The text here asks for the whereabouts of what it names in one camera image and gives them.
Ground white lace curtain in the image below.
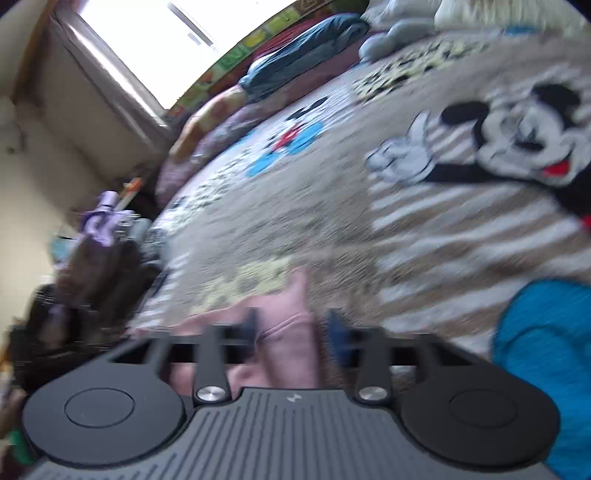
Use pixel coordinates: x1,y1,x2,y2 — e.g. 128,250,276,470
48,7,174,139

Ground colourful alphabet headboard mat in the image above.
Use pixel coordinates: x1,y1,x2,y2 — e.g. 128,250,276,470
168,0,370,118

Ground grey-blue plush toy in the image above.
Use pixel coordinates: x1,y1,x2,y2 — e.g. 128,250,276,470
358,22,439,64

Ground cartoon mouse printed blanket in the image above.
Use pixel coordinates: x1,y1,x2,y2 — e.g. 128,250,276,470
129,25,591,480

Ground purple printed pillow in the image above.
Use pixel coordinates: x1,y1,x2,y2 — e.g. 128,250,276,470
154,48,365,213

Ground white pillow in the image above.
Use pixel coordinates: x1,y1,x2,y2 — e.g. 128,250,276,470
362,0,444,27

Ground bright window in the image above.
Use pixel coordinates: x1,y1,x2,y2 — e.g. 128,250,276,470
76,0,305,112

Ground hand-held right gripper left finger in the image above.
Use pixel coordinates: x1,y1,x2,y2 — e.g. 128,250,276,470
105,307,260,407

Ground folded clothes stack purple top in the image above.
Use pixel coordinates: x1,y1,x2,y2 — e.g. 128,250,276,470
46,189,155,324

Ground pink sweatshirt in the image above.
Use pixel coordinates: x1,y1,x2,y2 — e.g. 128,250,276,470
131,267,326,398

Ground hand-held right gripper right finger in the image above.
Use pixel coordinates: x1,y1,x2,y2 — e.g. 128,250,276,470
324,308,469,407

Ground blue folded pillow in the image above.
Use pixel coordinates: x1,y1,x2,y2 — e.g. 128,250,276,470
237,13,371,101

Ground yellow printed pillow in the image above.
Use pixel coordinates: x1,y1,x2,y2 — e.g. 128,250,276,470
170,85,252,160

